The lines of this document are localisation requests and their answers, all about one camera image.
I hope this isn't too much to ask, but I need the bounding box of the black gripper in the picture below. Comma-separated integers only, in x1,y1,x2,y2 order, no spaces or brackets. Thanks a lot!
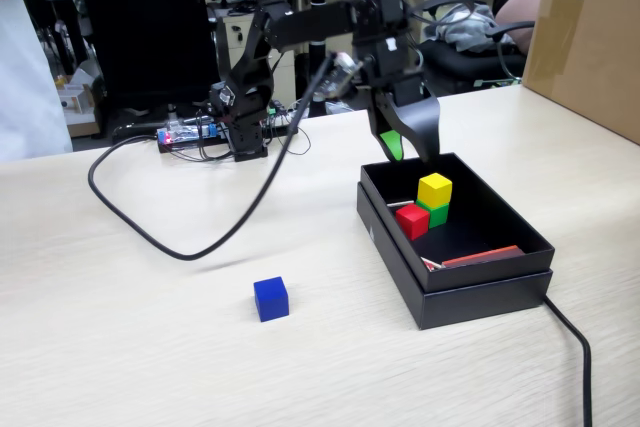
367,74,442,166

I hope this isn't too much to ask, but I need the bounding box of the yellow wooden cube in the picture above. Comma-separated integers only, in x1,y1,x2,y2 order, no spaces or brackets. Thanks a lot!
416,172,454,209

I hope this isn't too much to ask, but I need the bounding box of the green wooden cube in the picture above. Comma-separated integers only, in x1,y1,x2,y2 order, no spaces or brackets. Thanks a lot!
414,199,450,229

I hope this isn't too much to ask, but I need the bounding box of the red wooden cube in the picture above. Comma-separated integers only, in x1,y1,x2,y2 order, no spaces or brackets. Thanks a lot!
394,203,431,242

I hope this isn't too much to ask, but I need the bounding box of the blue wooden cube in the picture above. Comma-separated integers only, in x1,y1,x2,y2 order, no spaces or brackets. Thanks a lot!
252,275,290,323

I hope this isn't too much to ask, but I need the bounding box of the black box tray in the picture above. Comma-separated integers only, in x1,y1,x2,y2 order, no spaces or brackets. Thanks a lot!
359,150,557,293

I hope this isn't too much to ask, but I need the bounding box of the black open box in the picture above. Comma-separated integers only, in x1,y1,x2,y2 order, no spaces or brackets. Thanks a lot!
355,181,554,332

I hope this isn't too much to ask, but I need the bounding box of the large cardboard box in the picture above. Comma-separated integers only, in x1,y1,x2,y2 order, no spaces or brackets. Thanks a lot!
521,0,640,146

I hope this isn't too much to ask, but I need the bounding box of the white product box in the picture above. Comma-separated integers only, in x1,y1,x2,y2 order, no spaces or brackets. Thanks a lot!
55,88,91,117

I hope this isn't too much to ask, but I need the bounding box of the black office chair with armrests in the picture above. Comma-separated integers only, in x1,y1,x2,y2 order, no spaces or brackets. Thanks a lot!
415,0,537,94

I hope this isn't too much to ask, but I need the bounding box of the grey crumpled clothing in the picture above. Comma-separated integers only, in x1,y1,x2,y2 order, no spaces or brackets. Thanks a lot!
430,1,515,54

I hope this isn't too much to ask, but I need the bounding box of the beige drawer cabinet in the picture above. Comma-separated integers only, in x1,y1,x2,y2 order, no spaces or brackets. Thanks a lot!
215,4,297,108

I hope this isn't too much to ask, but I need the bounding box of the controller board with red LED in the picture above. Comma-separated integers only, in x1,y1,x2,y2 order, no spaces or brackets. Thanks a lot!
155,121,226,154

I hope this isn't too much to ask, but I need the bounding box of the tall black office chair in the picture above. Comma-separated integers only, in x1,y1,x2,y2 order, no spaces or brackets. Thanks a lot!
72,0,219,136

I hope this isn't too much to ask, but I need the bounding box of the person in white shirt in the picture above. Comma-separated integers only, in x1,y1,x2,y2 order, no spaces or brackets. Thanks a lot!
0,0,74,164

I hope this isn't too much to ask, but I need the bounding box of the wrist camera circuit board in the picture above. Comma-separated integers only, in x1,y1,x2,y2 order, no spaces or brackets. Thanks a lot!
315,50,364,101

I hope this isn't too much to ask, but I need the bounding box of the thick black camera cable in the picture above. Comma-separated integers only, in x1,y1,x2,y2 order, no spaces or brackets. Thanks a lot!
87,51,337,262

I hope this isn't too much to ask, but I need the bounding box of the black power cable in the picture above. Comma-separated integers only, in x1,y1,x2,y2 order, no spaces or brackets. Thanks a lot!
542,294,594,427

